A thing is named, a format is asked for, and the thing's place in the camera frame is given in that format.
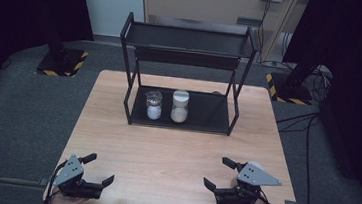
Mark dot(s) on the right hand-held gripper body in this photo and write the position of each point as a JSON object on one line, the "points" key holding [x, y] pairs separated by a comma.
{"points": [[255, 177]]}

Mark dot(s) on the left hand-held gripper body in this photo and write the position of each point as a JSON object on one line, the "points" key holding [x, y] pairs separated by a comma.
{"points": [[70, 171]]}

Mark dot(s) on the black metal shelf rack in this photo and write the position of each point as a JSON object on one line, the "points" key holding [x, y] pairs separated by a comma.
{"points": [[201, 114]]}

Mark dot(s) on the glass jar with white lid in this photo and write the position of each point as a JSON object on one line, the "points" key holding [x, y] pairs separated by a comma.
{"points": [[179, 112]]}

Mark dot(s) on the glass jar with metal lid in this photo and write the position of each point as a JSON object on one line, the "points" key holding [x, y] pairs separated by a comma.
{"points": [[153, 111]]}

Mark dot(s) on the person's left hand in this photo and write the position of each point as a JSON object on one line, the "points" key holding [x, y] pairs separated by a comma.
{"points": [[67, 203]]}

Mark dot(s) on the black stand with striped base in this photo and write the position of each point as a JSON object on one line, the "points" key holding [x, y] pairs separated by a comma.
{"points": [[290, 90], [62, 62]]}

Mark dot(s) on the dark curtain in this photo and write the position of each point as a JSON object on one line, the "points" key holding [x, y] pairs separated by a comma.
{"points": [[356, 65], [27, 7]]}

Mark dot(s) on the beige cabinet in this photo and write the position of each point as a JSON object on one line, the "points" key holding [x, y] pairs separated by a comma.
{"points": [[195, 3]]}

